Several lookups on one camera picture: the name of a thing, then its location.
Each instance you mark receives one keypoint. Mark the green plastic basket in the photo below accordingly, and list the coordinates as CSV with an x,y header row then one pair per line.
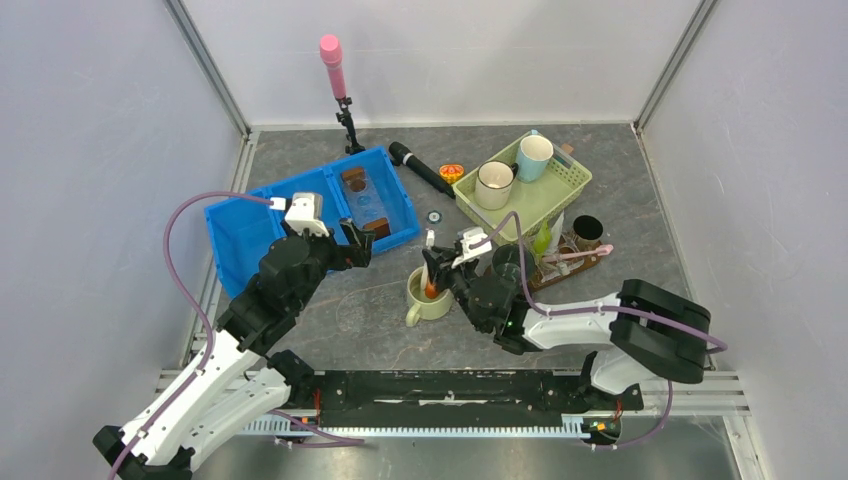
x,y
537,203

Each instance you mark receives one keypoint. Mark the white mug brown rim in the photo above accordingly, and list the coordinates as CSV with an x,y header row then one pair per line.
x,y
494,183

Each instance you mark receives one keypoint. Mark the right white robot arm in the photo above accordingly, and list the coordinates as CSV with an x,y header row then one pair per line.
x,y
637,333

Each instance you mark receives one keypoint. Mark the black mug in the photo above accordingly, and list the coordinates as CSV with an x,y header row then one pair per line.
x,y
586,232

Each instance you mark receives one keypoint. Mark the light blue mug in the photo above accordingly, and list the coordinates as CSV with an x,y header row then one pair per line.
x,y
533,155

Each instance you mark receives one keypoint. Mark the dark grey mug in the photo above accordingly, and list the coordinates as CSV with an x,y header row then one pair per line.
x,y
512,264

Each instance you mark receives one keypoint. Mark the white toothbrush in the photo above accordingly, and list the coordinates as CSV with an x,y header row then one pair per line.
x,y
429,243

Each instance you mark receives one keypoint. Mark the blue compartment bin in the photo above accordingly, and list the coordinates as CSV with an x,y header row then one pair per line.
x,y
241,231

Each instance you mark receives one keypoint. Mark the brown oval wooden tray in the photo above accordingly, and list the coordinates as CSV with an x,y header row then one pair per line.
x,y
541,280

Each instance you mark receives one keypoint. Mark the orange toothpaste tube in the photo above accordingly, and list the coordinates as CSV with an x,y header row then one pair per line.
x,y
430,291

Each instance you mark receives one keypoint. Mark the clear plastic toothbrush holder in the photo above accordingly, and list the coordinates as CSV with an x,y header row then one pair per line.
x,y
570,257

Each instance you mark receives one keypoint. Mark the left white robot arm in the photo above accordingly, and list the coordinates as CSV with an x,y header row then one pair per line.
x,y
235,378

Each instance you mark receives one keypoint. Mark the black cylinder marker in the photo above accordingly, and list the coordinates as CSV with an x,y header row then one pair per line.
x,y
401,155

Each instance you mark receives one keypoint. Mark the orange yellow toy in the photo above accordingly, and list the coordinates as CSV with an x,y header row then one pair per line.
x,y
451,173

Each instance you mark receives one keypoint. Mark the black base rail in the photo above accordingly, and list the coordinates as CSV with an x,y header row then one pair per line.
x,y
449,403

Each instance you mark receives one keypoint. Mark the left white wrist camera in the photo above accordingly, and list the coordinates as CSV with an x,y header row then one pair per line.
x,y
303,215

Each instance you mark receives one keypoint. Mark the pink microphone on stand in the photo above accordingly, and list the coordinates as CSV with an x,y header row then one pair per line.
x,y
331,54

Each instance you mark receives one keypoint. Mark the white toothpaste tube red cap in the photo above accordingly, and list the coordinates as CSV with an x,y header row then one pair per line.
x,y
556,234

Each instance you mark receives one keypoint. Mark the green toothpaste tube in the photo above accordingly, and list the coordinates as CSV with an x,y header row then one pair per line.
x,y
542,240

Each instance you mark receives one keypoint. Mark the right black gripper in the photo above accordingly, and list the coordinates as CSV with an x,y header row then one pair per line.
x,y
444,267

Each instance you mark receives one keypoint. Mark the light green mug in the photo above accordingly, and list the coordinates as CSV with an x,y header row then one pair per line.
x,y
421,307

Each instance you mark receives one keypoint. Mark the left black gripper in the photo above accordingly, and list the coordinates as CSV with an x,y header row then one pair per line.
x,y
345,255

